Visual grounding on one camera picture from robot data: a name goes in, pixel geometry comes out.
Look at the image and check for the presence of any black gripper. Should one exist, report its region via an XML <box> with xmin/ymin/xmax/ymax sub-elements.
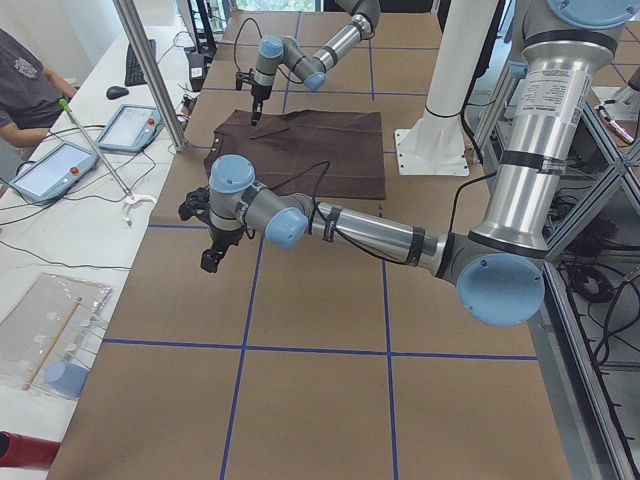
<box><xmin>200</xmin><ymin>219</ymin><xmax>244</xmax><ymax>273</ymax></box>
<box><xmin>250</xmin><ymin>69</ymin><xmax>273</xmax><ymax>125</ymax></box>

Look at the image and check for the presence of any dark brown t-shirt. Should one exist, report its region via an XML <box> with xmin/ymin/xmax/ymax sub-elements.
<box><xmin>204</xmin><ymin>110</ymin><xmax>386</xmax><ymax>200</ymax></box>

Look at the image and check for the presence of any white plastic hook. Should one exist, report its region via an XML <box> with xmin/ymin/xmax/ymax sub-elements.
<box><xmin>122</xmin><ymin>193</ymin><xmax>157</xmax><ymax>227</ymax></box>

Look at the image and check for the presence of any far teach pendant tablet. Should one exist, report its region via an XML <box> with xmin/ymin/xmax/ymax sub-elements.
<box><xmin>96</xmin><ymin>104</ymin><xmax>162</xmax><ymax>154</ymax></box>

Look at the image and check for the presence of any teach pendant tablet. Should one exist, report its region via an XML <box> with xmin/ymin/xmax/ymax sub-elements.
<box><xmin>9</xmin><ymin>142</ymin><xmax>98</xmax><ymax>203</ymax></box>
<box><xmin>96</xmin><ymin>104</ymin><xmax>162</xmax><ymax>154</ymax></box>

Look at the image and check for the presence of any black keyboard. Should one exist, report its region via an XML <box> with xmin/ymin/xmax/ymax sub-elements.
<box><xmin>124</xmin><ymin>44</ymin><xmax>146</xmax><ymax>87</ymax></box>

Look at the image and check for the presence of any black computer mouse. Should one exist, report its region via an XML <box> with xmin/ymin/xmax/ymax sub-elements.
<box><xmin>105</xmin><ymin>86</ymin><xmax>129</xmax><ymax>100</ymax></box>

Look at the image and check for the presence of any wooden stick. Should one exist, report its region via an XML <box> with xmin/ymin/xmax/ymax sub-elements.
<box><xmin>22</xmin><ymin>297</ymin><xmax>82</xmax><ymax>390</ymax></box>

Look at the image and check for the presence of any near teach pendant tablet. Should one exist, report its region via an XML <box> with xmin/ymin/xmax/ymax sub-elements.
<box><xmin>9</xmin><ymin>142</ymin><xmax>98</xmax><ymax>203</ymax></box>

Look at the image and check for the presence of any clear plastic sheet bag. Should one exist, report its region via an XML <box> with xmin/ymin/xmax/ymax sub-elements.
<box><xmin>1</xmin><ymin>273</ymin><xmax>112</xmax><ymax>400</ymax></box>

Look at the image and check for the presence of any light blue cup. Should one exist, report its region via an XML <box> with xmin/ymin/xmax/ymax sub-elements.
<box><xmin>44</xmin><ymin>361</ymin><xmax>89</xmax><ymax>399</ymax></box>

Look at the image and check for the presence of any seated person grey shirt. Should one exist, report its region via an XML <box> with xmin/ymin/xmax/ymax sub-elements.
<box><xmin>1</xmin><ymin>30</ymin><xmax>77</xmax><ymax>149</ymax></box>

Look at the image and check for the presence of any red cylinder object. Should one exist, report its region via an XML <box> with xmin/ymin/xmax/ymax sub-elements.
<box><xmin>1</xmin><ymin>431</ymin><xmax>61</xmax><ymax>471</ymax></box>

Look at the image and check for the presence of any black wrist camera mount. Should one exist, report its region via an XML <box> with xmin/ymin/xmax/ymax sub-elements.
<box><xmin>235</xmin><ymin>69</ymin><xmax>254</xmax><ymax>91</ymax></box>
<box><xmin>178</xmin><ymin>187</ymin><xmax>210</xmax><ymax>225</ymax></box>

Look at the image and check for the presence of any aluminium frame post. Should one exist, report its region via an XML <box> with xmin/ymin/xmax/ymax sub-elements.
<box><xmin>113</xmin><ymin>0</ymin><xmax>186</xmax><ymax>152</ymax></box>

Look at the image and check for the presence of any metal rod green handle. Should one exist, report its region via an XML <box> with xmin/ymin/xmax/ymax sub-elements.
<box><xmin>58</xmin><ymin>98</ymin><xmax>135</xmax><ymax>201</ymax></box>

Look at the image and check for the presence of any aluminium side rail frame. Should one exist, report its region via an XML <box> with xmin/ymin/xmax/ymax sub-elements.
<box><xmin>469</xmin><ymin>64</ymin><xmax>640</xmax><ymax>480</ymax></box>

